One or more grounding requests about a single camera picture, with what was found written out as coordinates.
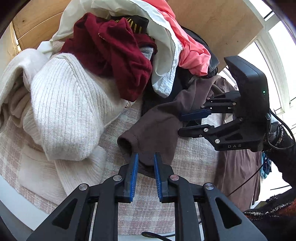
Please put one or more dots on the pink plaid blanket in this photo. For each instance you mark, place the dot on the pink plaid blanket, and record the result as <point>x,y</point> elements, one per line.
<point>108,136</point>

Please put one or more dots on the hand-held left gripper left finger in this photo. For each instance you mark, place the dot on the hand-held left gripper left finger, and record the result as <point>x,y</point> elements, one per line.
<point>133,176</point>

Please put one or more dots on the cream knit sweater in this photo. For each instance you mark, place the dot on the cream knit sweater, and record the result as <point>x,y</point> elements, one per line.
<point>62,97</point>

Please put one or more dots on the black jacket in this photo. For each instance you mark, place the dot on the black jacket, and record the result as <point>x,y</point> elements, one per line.
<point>180,85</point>

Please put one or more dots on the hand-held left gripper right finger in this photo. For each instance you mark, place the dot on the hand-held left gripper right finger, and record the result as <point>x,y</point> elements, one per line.
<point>158,176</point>

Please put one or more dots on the light wooden board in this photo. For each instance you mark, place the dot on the light wooden board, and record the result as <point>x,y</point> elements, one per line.
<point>226,30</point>

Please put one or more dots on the pink garment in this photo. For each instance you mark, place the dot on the pink garment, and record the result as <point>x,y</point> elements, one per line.
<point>192,51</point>

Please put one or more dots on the brown fleece garment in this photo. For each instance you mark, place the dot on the brown fleece garment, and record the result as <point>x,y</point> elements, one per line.
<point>161,125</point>

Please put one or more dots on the person's dark tweed garment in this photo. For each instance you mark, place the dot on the person's dark tweed garment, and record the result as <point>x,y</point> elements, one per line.
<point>272,220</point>

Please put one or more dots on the black garment yellow stripes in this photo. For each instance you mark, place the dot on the black garment yellow stripes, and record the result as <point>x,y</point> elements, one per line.
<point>136,23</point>

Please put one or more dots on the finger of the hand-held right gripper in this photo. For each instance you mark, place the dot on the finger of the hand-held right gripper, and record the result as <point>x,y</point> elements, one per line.
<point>196,114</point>
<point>192,132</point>

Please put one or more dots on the white shirt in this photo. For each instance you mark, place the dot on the white shirt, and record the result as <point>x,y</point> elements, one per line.
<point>166,46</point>

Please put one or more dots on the pine slat panel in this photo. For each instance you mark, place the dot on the pine slat panel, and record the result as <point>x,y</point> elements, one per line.
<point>34,23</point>

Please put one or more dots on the dark red garment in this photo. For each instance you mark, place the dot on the dark red garment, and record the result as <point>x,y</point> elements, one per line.
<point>111,51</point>

